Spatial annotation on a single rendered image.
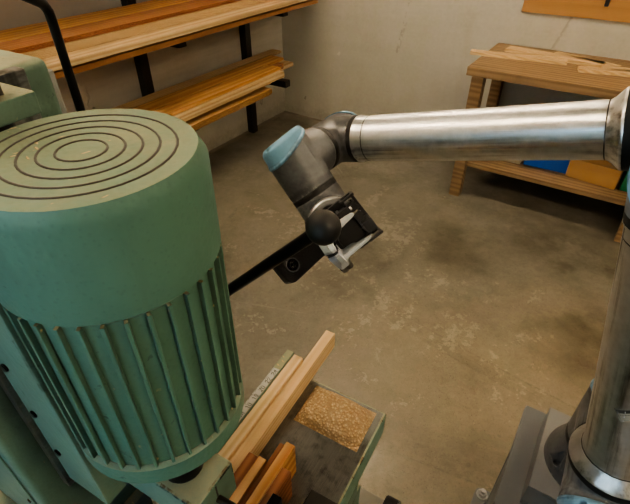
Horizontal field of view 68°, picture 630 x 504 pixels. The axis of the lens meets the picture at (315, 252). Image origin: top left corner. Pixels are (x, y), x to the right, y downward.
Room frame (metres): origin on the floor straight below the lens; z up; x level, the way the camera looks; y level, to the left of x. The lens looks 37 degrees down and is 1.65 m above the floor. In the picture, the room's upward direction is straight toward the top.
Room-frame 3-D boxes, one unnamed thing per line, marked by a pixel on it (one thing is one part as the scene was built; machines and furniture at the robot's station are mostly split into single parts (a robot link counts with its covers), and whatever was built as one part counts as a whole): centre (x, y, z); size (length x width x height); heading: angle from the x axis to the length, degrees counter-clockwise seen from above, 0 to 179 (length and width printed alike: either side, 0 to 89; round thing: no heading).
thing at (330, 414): (0.49, -0.04, 0.91); 0.12 x 0.09 x 0.03; 60
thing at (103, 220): (0.31, 0.17, 1.35); 0.18 x 0.18 x 0.31
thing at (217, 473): (0.32, 0.18, 1.03); 0.14 x 0.07 x 0.09; 60
